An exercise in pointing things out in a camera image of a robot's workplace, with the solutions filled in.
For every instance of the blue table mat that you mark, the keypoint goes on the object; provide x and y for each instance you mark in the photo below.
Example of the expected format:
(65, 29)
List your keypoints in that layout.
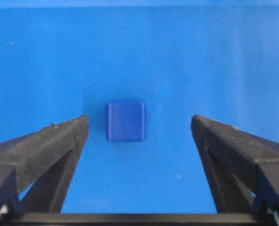
(221, 62)

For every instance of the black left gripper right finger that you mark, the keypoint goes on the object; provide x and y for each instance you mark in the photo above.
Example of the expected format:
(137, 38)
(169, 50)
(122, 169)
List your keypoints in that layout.
(242, 169)

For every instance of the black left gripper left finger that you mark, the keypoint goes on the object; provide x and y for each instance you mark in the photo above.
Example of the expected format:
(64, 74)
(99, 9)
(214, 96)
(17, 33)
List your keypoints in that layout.
(36, 170)

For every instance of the blue cube block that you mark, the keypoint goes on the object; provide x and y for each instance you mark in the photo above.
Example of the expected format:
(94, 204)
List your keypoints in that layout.
(126, 121)

